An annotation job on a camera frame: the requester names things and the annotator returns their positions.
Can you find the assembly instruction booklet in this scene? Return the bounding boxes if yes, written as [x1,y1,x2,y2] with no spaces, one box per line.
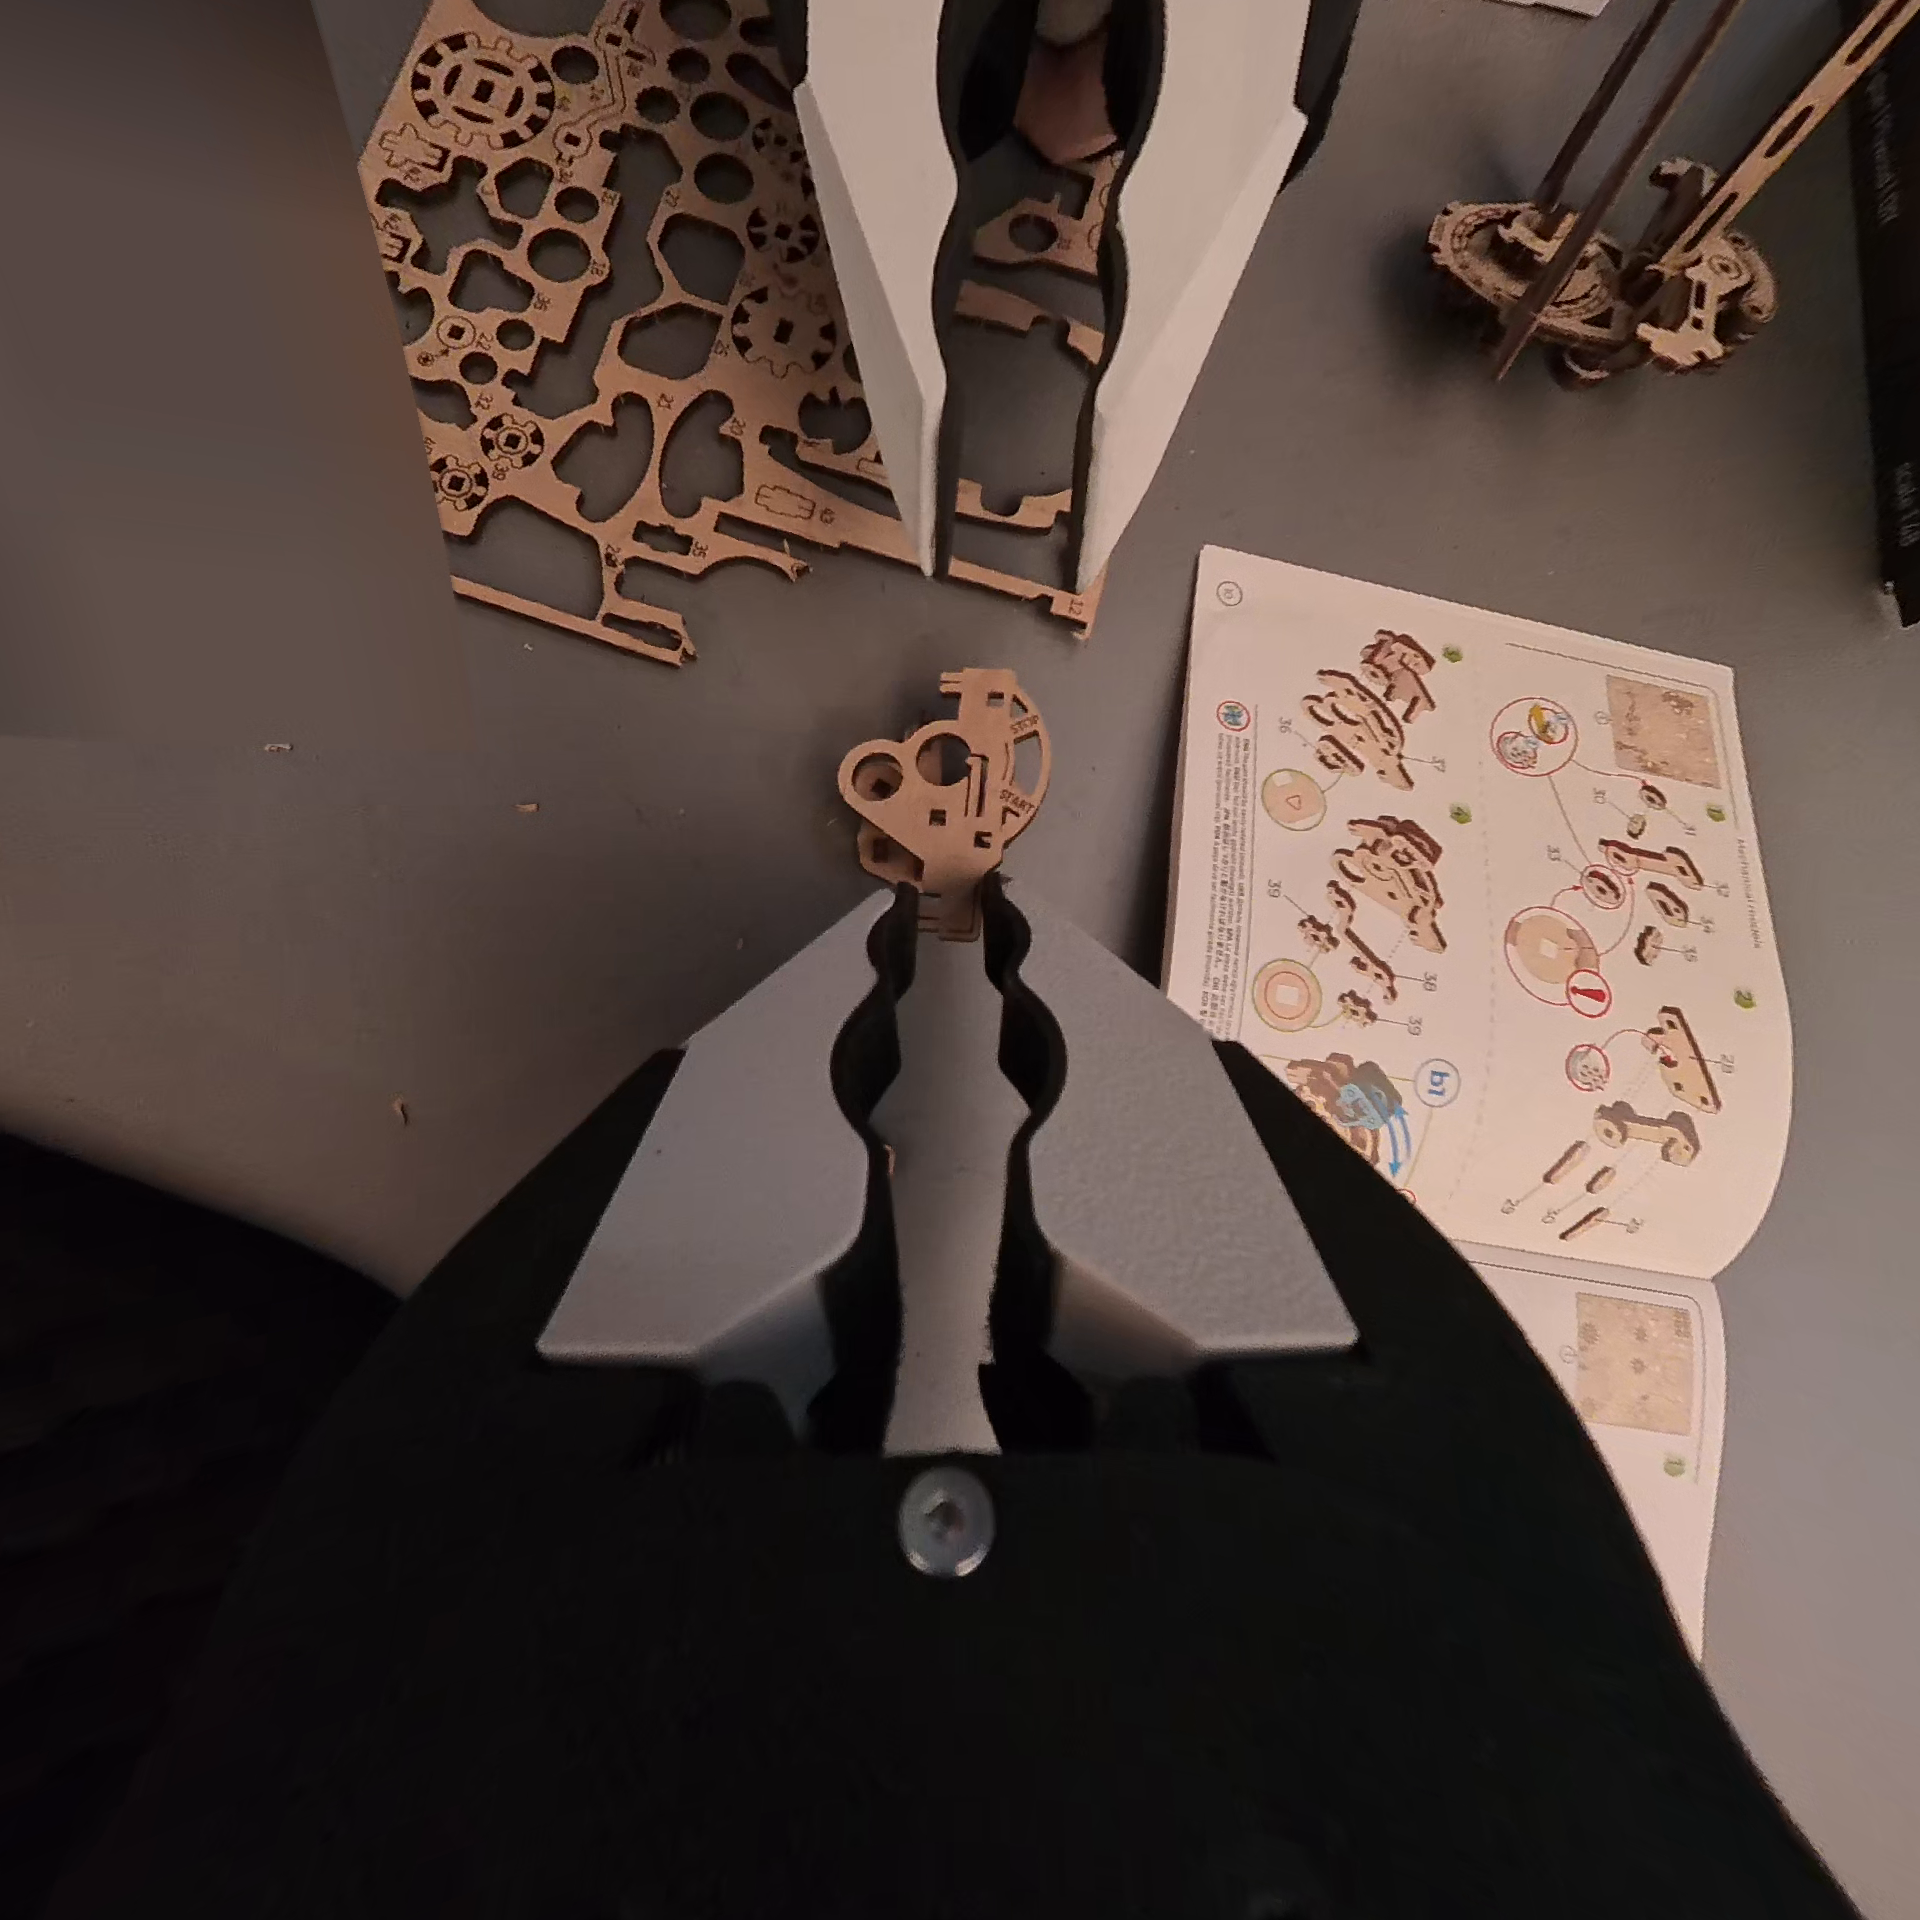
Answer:
[1160,544,1796,1659]

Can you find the small wooden model part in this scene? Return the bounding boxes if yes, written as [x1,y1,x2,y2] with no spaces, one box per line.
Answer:
[836,667,1058,944]

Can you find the black box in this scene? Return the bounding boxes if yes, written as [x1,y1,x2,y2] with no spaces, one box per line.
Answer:
[1842,0,1920,628]

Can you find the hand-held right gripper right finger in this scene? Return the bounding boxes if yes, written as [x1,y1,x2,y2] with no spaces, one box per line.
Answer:
[982,882,1360,1426]

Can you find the wooden part piece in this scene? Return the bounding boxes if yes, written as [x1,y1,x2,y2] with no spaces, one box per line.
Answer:
[1002,0,1126,168]

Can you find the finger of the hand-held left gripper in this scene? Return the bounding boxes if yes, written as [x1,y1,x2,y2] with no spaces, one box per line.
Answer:
[794,0,973,578]
[1071,0,1309,594]

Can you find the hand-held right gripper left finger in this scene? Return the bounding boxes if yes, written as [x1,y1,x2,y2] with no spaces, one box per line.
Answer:
[534,886,902,1426]

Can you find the assembled wooden gear model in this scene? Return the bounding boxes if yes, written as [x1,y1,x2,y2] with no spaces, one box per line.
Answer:
[1422,0,1920,389]

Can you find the laser-cut plywood part sheet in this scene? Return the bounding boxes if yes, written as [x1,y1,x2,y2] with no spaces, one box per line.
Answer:
[359,0,1126,666]

